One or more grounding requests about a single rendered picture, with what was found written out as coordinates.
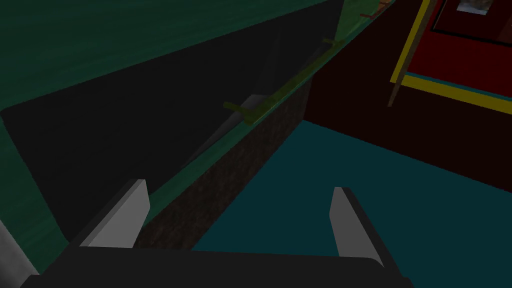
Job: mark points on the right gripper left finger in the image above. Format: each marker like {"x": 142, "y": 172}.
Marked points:
{"x": 122, "y": 224}

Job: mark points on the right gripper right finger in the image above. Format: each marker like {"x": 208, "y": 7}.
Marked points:
{"x": 350, "y": 230}

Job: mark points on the red panel with yellow border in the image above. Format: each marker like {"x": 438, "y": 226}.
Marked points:
{"x": 452, "y": 64}

